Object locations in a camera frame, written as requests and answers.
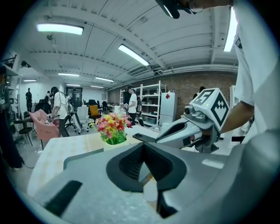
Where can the pink armchair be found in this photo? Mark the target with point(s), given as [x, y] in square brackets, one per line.
[46, 127]

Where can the potted red pink flowers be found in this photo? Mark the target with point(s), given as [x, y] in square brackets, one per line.
[112, 129]

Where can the green tray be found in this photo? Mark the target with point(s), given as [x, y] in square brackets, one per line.
[74, 158]

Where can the white office chair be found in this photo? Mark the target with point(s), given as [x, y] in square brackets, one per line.
[82, 116]

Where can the white refrigerator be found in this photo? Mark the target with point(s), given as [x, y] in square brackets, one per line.
[168, 109]

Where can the white shelf unit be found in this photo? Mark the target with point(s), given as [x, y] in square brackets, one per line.
[153, 98]

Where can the ceiling light bar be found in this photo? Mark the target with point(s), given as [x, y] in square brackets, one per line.
[133, 54]
[60, 29]
[68, 74]
[230, 30]
[104, 79]

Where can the person's white shirt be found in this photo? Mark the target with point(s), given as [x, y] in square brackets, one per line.
[258, 76]

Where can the black chair with yellow cushion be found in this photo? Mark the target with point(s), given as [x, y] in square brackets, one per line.
[94, 110]

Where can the person's right forearm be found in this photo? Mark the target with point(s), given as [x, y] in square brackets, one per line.
[238, 118]

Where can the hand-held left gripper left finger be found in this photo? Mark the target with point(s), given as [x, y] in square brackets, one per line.
[92, 172]

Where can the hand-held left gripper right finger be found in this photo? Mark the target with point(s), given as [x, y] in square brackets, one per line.
[197, 168]

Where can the black smartphone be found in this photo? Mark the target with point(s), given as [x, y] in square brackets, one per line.
[144, 137]

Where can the person's right hand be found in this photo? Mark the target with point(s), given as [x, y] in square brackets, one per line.
[202, 140]

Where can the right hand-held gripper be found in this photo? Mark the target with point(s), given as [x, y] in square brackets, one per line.
[215, 109]

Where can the table with checked tablecloth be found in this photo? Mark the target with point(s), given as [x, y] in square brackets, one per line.
[65, 142]

